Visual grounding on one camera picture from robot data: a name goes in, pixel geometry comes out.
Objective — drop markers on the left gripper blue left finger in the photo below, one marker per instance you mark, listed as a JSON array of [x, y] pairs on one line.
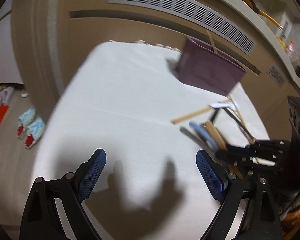
[[76, 187]]

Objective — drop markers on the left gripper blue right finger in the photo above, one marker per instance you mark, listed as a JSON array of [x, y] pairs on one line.
[[227, 188]]

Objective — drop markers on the wooden spoon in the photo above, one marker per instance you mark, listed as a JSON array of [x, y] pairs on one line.
[[215, 135]]

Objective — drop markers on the metal spoon black handle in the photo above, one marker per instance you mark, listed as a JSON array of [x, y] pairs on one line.
[[240, 124]]

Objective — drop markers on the blue plastic spoon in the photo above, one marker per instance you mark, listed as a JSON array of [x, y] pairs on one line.
[[202, 132]]

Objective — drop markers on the wooden chopstick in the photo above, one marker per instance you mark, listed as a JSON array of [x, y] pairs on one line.
[[191, 115], [211, 41], [238, 113]]

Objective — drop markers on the small white ball spoon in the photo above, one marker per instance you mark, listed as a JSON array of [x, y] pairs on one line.
[[261, 161]]

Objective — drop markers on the white plastic spoon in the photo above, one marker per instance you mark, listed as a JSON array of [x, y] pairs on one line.
[[231, 105]]

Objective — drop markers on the blue patterned slippers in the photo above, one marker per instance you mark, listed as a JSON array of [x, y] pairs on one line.
[[30, 127]]

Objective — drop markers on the small grey vent grille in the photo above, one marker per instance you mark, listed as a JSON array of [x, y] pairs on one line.
[[276, 75]]

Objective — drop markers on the purple plastic utensil holder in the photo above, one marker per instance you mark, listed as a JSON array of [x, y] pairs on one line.
[[202, 67]]

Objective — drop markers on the white table cloth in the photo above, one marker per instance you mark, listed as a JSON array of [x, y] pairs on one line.
[[123, 99]]

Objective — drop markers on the orange capped bottle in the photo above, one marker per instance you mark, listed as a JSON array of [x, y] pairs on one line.
[[290, 48]]

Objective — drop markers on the white slippers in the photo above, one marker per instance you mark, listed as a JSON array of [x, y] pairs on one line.
[[6, 96]]

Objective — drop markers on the large grey vent grille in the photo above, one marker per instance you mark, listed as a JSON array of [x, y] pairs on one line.
[[200, 14]]

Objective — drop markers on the black frying pan yellow handle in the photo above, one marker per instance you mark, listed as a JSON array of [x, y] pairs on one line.
[[253, 6]]

